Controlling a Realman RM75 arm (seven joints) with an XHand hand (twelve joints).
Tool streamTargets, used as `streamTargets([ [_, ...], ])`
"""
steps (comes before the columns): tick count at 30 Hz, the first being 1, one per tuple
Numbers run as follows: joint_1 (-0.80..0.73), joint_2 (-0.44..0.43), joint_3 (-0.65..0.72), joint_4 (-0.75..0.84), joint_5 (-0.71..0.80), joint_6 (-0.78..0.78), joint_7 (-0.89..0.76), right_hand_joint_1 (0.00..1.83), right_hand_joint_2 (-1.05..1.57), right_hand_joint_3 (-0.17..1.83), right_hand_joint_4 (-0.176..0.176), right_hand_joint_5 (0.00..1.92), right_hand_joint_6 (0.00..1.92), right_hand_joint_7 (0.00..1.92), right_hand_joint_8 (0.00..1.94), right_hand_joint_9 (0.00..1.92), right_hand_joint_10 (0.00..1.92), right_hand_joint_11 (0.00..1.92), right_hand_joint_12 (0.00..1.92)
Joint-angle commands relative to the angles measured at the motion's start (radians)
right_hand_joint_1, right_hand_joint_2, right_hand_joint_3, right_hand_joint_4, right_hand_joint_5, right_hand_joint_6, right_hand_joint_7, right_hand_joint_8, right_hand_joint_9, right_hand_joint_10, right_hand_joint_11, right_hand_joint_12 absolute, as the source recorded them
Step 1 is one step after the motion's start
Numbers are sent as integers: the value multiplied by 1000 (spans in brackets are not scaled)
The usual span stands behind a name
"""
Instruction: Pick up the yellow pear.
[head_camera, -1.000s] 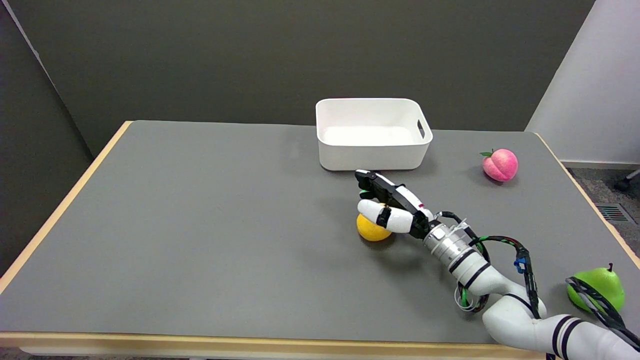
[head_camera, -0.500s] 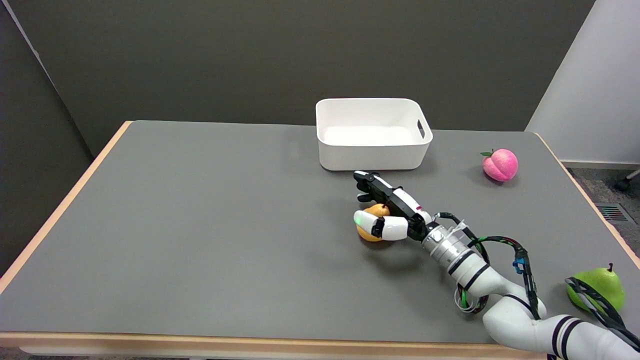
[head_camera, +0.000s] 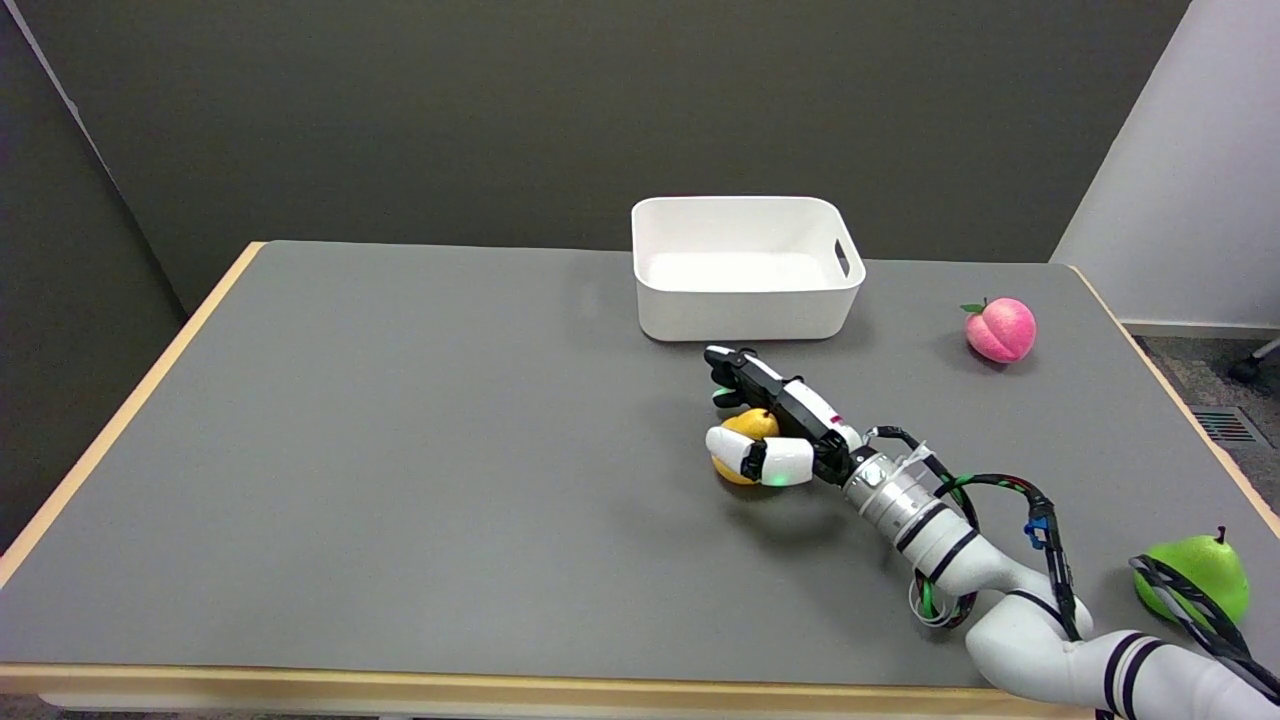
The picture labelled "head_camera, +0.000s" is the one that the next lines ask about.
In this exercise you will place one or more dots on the metal floor vent grille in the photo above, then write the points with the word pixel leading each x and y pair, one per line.
pixel 1226 426

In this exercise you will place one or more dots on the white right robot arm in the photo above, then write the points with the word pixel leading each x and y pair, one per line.
pixel 1010 625

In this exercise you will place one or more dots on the black chair caster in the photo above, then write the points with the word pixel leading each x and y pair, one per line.
pixel 1248 366

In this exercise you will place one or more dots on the green pear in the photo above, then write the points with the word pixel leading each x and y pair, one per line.
pixel 1205 575

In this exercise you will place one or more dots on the pink peach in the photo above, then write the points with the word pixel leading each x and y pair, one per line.
pixel 1002 330

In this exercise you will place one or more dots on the white plastic storage bin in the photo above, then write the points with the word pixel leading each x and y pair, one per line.
pixel 745 265

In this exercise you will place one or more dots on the yellow pear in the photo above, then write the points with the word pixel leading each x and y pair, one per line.
pixel 755 424

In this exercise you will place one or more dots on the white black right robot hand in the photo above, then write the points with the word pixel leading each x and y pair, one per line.
pixel 810 412

